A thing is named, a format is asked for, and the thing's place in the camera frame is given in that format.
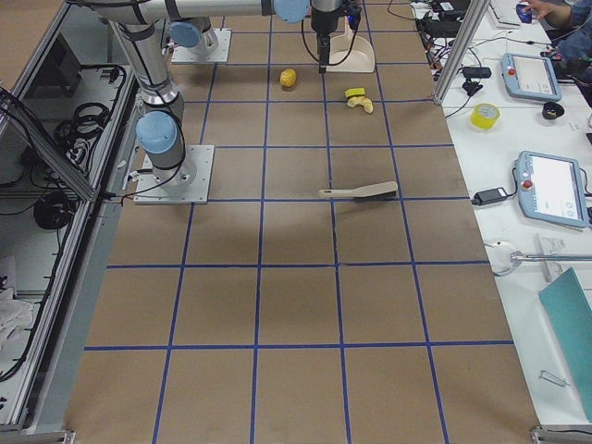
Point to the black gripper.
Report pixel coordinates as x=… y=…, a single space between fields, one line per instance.
x=322 y=18

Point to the beige plastic dustpan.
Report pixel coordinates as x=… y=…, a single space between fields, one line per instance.
x=351 y=53

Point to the yellow potato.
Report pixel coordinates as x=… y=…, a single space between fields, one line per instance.
x=288 y=78

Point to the yellow green sponge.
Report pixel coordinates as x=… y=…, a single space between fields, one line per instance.
x=354 y=92

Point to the croissant bread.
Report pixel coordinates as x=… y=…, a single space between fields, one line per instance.
x=365 y=103

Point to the beige hand brush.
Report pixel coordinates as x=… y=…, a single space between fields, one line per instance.
x=366 y=192

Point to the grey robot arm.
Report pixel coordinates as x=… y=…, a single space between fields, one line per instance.
x=159 y=131
x=288 y=11

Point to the person hand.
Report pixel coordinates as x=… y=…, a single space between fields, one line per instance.
x=545 y=9

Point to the yellow tape roll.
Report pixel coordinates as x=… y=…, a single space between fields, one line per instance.
x=485 y=116

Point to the blue teach pendant far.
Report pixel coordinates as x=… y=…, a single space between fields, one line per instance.
x=530 y=77

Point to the blue teach pendant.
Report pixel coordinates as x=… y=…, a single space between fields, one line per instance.
x=530 y=77
x=550 y=188

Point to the black power adapter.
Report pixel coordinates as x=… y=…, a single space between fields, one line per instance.
x=490 y=196

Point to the blue teach pendant near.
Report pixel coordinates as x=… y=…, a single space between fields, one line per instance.
x=550 y=188

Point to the teal folder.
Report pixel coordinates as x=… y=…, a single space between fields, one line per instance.
x=569 y=313

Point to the white crumpled cloth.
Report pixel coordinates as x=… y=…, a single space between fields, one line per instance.
x=16 y=315

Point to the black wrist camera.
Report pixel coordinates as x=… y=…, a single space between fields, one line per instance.
x=352 y=11

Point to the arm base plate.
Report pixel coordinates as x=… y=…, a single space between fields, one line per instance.
x=217 y=46
x=190 y=184

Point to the aluminium frame post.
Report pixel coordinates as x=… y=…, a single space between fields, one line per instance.
x=465 y=35

